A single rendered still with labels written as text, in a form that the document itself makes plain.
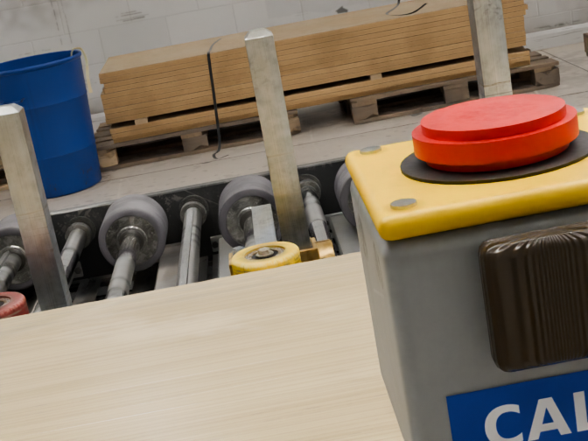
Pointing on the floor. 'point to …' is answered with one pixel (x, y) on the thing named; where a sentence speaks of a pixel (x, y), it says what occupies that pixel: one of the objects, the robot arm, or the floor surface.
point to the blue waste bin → (55, 117)
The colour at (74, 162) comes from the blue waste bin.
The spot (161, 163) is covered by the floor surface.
